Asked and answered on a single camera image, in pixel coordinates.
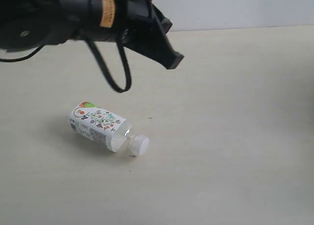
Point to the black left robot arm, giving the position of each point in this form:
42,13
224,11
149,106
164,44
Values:
28,24

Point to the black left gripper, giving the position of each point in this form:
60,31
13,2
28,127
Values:
147,28

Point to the floral label bottle white cap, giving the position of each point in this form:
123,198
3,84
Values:
107,129

